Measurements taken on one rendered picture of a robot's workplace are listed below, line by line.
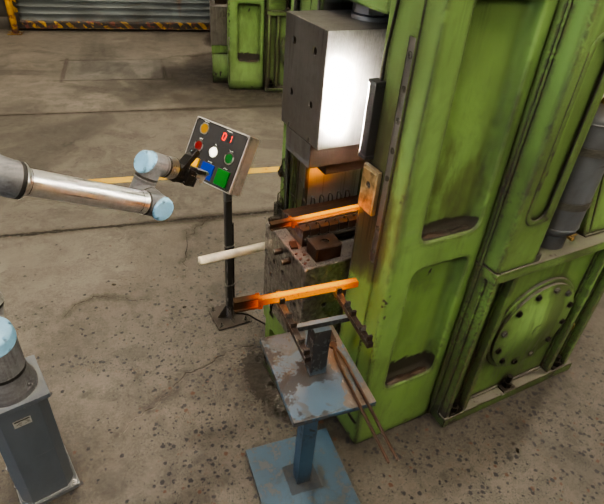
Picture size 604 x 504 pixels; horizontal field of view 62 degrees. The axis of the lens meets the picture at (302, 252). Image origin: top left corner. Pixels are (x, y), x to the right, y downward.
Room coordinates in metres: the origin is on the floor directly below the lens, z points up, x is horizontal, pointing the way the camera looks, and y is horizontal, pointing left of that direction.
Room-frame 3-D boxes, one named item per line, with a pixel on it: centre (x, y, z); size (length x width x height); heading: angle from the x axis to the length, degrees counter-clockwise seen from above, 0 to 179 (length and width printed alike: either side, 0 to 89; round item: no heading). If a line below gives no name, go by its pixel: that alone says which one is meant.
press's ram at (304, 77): (1.88, -0.15, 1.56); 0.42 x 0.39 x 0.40; 120
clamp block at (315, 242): (1.68, -0.09, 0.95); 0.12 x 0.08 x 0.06; 120
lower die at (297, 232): (1.91, -0.13, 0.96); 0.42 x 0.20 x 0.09; 120
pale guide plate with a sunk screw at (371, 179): (1.60, -0.22, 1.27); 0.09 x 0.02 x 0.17; 30
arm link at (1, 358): (1.16, 1.01, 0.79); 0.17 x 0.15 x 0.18; 45
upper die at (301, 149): (1.91, -0.13, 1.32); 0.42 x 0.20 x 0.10; 120
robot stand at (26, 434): (1.15, 1.00, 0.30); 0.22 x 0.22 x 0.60; 40
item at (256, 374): (1.79, 0.09, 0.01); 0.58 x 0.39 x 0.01; 30
